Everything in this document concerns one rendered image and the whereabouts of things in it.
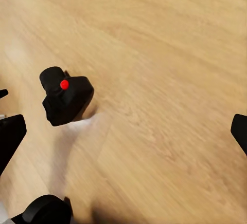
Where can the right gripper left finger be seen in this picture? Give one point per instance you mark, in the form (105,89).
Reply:
(12,131)

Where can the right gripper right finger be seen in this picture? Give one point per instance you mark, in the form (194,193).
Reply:
(239,130)

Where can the digital camera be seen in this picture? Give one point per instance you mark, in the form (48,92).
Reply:
(65,95)

